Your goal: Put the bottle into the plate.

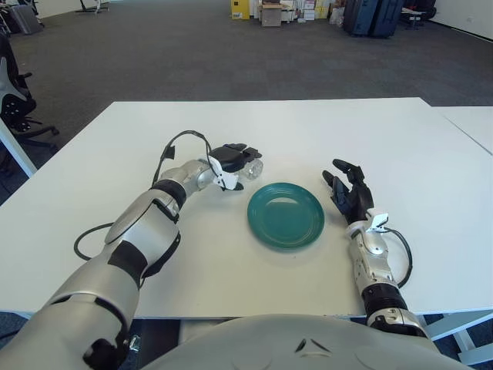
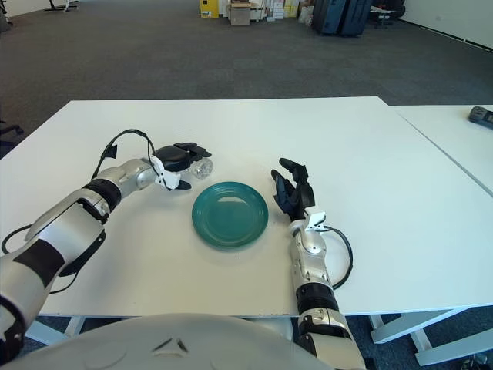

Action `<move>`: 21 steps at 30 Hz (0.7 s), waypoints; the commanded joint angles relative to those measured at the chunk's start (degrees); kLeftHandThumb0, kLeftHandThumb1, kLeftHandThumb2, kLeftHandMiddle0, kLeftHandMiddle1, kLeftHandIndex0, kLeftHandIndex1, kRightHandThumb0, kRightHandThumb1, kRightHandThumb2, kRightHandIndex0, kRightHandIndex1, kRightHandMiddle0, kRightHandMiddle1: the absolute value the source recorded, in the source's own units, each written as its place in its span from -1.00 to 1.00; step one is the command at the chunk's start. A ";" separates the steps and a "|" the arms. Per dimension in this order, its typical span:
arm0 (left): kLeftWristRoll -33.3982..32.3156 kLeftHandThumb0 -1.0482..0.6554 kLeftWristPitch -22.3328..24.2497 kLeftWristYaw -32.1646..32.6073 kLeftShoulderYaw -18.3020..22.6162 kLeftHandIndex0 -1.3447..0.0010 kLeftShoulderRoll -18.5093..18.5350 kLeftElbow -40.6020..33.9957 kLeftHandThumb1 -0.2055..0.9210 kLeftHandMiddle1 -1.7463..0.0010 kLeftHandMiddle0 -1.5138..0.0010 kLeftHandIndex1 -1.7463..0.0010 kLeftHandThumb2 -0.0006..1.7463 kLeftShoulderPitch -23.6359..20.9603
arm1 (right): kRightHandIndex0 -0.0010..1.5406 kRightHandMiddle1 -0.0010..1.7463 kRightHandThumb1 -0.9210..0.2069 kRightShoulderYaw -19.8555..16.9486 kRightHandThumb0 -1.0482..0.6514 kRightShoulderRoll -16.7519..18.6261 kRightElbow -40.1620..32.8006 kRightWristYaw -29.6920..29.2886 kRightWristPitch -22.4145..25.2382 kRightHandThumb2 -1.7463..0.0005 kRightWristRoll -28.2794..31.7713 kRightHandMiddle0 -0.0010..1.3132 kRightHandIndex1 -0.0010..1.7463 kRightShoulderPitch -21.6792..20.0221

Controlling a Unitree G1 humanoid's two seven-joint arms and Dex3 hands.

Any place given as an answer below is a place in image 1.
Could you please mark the dark blue suitcase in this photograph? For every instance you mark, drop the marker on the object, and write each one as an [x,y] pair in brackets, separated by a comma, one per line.
[387,17]

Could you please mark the white left wrist connector housing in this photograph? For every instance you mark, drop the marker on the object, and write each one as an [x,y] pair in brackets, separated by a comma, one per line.
[227,179]

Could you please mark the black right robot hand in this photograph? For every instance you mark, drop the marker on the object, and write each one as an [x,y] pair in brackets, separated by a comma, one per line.
[354,196]

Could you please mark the white table leg frame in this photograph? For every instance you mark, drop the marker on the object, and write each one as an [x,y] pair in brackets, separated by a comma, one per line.
[462,323]

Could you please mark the black suitcase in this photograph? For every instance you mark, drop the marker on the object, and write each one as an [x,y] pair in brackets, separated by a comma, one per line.
[358,17]

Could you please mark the yellow box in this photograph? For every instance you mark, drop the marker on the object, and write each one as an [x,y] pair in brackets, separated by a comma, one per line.
[240,8]

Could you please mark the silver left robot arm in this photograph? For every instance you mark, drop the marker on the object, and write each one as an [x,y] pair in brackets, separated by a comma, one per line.
[135,231]

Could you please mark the stack of white boxes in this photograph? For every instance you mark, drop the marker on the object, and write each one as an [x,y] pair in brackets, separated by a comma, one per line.
[316,9]

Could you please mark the black stand base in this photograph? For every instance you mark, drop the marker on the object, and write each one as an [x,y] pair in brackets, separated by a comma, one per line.
[92,5]

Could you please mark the grey suitcase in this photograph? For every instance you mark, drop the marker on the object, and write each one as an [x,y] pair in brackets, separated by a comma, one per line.
[23,19]

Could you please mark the white wrist connector housing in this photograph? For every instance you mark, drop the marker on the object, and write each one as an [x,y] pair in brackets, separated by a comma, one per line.
[379,219]
[227,179]

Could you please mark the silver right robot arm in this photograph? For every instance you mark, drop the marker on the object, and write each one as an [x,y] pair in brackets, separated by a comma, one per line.
[373,262]

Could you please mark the white right wrist connector housing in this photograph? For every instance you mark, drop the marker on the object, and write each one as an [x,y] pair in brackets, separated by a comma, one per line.
[379,219]

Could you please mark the teal round plate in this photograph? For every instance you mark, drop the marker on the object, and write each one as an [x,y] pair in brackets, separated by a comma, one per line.
[285,217]

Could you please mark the grey robot torso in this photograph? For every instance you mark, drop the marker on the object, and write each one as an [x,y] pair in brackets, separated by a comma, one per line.
[269,343]

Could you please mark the black office chair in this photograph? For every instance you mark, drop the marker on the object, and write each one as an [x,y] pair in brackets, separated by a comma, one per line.
[13,108]

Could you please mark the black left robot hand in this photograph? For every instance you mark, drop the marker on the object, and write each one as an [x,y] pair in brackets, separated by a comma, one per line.
[231,158]

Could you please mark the clear plastic water bottle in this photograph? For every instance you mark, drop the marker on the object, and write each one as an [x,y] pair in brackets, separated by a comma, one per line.
[254,169]

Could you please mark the dark chair with white seat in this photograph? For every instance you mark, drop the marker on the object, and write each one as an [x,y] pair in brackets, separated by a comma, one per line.
[418,13]

